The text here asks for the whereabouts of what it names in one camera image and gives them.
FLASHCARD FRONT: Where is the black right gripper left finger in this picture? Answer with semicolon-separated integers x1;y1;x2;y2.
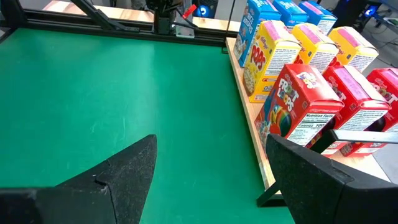
0;134;158;224

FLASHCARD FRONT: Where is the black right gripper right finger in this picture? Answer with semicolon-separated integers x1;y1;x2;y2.
266;133;398;224

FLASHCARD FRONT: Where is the red Froot Loops cereal box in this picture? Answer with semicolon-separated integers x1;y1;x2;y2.
254;63;345;150
366;67;398;133
320;65;392;156

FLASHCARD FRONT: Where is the yellow Corn Pops cereal box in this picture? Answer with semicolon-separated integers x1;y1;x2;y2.
290;22;340;75
242;19;302;104
328;26;380;74

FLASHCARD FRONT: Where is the blue Rice Krispies cereal box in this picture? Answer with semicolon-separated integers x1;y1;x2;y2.
233;0;282;68
298;0;338;35
272;0;309;32

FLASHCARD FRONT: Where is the green table mat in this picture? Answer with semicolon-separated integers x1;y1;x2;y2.
0;27;295;224

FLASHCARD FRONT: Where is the black device with blue light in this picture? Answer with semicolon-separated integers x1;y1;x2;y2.
192;0;218;19

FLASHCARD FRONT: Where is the wooden shelf with black frame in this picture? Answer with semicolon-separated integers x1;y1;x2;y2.
222;0;398;208

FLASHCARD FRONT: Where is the black aluminium table frame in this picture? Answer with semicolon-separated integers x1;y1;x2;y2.
0;0;231;47

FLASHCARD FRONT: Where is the grey clamp with red handle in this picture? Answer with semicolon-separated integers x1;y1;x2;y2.
175;3;199;39

